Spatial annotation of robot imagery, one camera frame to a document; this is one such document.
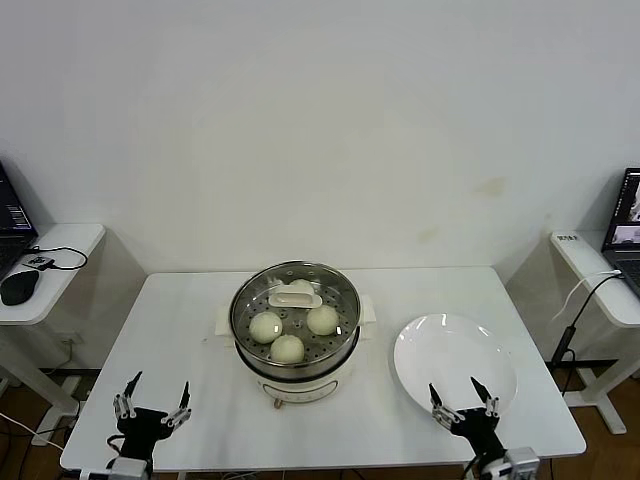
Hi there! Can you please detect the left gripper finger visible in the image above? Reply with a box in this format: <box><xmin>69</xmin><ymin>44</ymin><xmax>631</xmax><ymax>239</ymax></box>
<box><xmin>112</xmin><ymin>370</ymin><xmax>144</xmax><ymax>420</ymax></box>
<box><xmin>160</xmin><ymin>381</ymin><xmax>193</xmax><ymax>427</ymax></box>

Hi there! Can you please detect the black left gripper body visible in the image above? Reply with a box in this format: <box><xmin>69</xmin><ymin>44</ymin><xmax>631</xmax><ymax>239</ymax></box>
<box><xmin>115</xmin><ymin>407</ymin><xmax>174</xmax><ymax>460</ymax></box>

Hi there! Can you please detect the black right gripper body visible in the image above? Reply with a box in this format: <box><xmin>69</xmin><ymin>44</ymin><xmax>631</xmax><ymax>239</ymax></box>
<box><xmin>449</xmin><ymin>407</ymin><xmax>505</xmax><ymax>459</ymax></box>

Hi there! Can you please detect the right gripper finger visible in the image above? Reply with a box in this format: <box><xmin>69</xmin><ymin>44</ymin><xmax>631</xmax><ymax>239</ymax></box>
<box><xmin>469</xmin><ymin>376</ymin><xmax>501</xmax><ymax>419</ymax></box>
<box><xmin>427</xmin><ymin>383</ymin><xmax>465</xmax><ymax>426</ymax></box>

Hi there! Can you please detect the stainless steel steamer basket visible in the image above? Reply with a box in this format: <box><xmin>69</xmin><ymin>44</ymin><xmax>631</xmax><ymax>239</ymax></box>
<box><xmin>214</xmin><ymin>259</ymin><xmax>377</xmax><ymax>369</ymax></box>

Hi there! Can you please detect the white round plate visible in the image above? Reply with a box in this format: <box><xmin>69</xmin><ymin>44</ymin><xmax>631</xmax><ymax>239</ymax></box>
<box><xmin>393</xmin><ymin>312</ymin><xmax>519</xmax><ymax>419</ymax></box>

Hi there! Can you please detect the cream electric cooker base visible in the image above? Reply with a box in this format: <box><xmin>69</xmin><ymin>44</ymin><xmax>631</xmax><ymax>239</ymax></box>
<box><xmin>234</xmin><ymin>324</ymin><xmax>359</xmax><ymax>409</ymax></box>

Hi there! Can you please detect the black computer mouse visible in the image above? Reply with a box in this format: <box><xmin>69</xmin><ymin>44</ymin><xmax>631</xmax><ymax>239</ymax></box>
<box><xmin>0</xmin><ymin>268</ymin><xmax>40</xmax><ymax>305</ymax></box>

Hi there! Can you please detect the white side table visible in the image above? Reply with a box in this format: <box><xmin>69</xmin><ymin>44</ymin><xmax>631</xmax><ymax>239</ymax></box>
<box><xmin>0</xmin><ymin>222</ymin><xmax>147</xmax><ymax>419</ymax></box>
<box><xmin>549</xmin><ymin>228</ymin><xmax>640</xmax><ymax>434</ymax></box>

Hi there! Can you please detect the open black laptop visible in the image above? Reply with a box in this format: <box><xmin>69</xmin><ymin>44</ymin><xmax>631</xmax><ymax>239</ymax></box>
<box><xmin>602</xmin><ymin>166</ymin><xmax>640</xmax><ymax>294</ymax></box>
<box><xmin>0</xmin><ymin>159</ymin><xmax>39</xmax><ymax>279</ymax></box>

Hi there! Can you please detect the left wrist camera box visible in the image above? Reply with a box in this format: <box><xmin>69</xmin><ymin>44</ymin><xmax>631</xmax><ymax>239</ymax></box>
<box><xmin>79</xmin><ymin>457</ymin><xmax>151</xmax><ymax>480</ymax></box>

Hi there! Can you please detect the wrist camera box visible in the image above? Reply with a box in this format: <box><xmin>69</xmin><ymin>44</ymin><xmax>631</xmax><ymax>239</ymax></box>
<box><xmin>79</xmin><ymin>457</ymin><xmax>151</xmax><ymax>480</ymax></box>
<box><xmin>482</xmin><ymin>447</ymin><xmax>541</xmax><ymax>480</ymax></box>

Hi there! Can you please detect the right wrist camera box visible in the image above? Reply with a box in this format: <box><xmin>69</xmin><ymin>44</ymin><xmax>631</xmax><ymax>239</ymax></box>
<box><xmin>482</xmin><ymin>447</ymin><xmax>541</xmax><ymax>480</ymax></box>

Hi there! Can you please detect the white floor power cable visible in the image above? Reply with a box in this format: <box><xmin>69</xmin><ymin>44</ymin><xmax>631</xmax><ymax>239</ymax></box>
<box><xmin>0</xmin><ymin>410</ymin><xmax>66</xmax><ymax>451</ymax></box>

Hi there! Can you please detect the black cable with adapter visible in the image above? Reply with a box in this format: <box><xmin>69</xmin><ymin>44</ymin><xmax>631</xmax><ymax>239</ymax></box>
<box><xmin>551</xmin><ymin>272</ymin><xmax>624</xmax><ymax>364</ymax></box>

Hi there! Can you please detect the thin white cable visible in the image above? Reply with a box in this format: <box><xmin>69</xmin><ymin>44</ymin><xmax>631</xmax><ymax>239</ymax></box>
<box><xmin>552</xmin><ymin>269</ymin><xmax>624</xmax><ymax>321</ymax></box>

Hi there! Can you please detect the thin black usb cable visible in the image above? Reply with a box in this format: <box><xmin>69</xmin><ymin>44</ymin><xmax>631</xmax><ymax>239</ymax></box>
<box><xmin>27</xmin><ymin>244</ymin><xmax>87</xmax><ymax>271</ymax></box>

